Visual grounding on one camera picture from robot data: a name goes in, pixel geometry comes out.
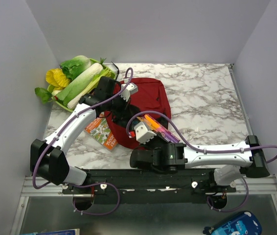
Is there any yellow leaf vegetable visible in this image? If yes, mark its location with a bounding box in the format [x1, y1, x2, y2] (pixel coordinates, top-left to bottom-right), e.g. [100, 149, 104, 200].
[46, 68, 71, 90]

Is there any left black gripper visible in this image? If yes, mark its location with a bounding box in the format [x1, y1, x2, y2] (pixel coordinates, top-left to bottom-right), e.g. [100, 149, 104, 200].
[106, 92, 132, 119]

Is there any blue pencil case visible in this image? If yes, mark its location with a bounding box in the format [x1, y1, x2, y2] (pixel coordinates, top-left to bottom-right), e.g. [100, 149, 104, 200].
[203, 211, 263, 235]

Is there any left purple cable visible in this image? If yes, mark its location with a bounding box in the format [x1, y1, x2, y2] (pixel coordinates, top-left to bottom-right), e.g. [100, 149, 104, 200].
[32, 67, 133, 216]

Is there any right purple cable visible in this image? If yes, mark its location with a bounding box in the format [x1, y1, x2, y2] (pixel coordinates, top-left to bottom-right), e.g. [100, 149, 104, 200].
[126, 111, 277, 213]

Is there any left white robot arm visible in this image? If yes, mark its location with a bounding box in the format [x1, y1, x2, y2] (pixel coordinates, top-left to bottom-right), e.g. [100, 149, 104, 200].
[30, 77, 138, 193]

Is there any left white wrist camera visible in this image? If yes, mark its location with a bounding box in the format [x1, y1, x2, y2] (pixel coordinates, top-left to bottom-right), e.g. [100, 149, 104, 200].
[120, 83, 138, 101]

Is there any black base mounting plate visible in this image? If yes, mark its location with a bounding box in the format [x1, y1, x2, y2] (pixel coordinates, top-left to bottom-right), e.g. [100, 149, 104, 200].
[32, 167, 268, 205]

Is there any red backpack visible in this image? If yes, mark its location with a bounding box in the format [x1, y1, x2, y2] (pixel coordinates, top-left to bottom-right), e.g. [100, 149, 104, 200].
[104, 77, 171, 149]

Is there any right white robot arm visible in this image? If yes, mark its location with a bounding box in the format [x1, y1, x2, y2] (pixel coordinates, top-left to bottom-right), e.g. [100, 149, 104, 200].
[130, 135, 270, 192]

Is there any napa cabbage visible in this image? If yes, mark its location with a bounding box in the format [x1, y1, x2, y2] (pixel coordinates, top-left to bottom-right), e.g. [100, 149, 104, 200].
[56, 68, 102, 106]

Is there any blue book corner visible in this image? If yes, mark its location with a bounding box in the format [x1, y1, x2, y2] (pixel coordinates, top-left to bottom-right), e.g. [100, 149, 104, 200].
[37, 229, 80, 235]

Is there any celery stalk bunch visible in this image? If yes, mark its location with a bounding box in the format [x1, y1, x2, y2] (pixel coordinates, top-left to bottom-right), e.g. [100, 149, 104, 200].
[82, 68, 116, 95]

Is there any orange paperback book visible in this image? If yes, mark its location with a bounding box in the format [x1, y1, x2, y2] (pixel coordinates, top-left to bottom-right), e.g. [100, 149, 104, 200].
[85, 114, 118, 151]

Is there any green plastic basket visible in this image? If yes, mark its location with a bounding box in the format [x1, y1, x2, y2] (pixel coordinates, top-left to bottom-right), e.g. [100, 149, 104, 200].
[47, 58, 119, 112]

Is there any dark green spinach leaf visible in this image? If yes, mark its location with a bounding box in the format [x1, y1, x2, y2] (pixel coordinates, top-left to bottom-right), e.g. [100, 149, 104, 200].
[34, 87, 52, 104]

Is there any purple cable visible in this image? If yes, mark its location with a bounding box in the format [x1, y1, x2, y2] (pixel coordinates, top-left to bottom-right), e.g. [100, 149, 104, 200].
[126, 111, 277, 213]
[32, 67, 133, 216]

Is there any Roald Dahl Charlie book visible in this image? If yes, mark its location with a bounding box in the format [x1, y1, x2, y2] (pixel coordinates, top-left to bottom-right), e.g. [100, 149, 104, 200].
[137, 114, 180, 143]

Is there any green lettuce head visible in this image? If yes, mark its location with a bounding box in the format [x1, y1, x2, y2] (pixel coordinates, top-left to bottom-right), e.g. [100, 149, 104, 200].
[60, 55, 92, 80]

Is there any aluminium rail frame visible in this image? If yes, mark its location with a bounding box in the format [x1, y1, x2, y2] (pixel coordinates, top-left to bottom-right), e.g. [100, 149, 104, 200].
[20, 64, 277, 235]

